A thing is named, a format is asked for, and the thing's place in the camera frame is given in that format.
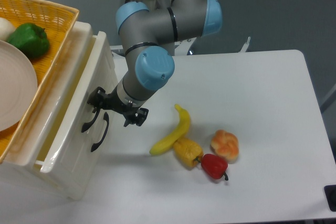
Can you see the white round vegetable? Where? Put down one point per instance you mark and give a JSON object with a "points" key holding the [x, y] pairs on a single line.
{"points": [[6, 29]]}

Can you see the white bracket with bolts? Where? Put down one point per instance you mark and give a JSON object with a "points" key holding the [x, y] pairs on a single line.
{"points": [[182, 48]]}

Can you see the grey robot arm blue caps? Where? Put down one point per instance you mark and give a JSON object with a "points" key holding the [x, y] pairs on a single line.
{"points": [[144, 34]]}

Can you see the black device at edge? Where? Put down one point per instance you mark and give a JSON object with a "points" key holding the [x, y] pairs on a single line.
{"points": [[330, 193]]}

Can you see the white drawer cabinet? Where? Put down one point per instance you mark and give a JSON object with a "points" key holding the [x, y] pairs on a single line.
{"points": [[18, 166]]}

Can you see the white bracket right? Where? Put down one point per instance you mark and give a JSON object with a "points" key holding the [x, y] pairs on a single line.
{"points": [[245, 45]]}

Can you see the yellow woven basket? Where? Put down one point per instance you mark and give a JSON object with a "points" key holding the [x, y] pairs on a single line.
{"points": [[58, 20]]}

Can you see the green bell pepper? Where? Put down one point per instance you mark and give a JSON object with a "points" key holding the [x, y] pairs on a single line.
{"points": [[30, 39]]}

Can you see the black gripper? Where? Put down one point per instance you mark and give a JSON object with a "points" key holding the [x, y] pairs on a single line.
{"points": [[132, 113]]}

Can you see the yellow bell pepper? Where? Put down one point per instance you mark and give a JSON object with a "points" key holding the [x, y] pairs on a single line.
{"points": [[188, 152]]}

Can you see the yellow banana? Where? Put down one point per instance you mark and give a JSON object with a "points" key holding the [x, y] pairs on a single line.
{"points": [[166, 143]]}

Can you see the orange bread roll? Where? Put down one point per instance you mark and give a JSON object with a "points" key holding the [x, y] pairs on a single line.
{"points": [[225, 145]]}

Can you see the white drawer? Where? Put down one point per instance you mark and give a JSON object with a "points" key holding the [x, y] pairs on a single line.
{"points": [[100, 64], [105, 132]]}

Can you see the red bell pepper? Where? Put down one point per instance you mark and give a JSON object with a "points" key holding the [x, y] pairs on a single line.
{"points": [[214, 166]]}

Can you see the beige round plate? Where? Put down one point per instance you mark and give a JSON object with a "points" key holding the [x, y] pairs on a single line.
{"points": [[18, 85]]}

